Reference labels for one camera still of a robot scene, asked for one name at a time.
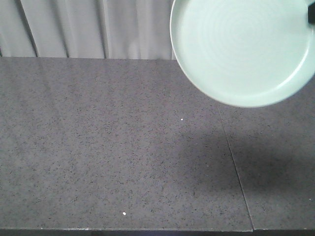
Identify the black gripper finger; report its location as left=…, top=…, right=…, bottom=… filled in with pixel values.
left=308, top=3, right=315, bottom=24

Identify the mint green round plate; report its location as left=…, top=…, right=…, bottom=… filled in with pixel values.
left=169, top=0, right=315, bottom=108

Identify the white pleated curtain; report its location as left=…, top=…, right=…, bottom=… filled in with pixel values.
left=0, top=0, right=174, bottom=59

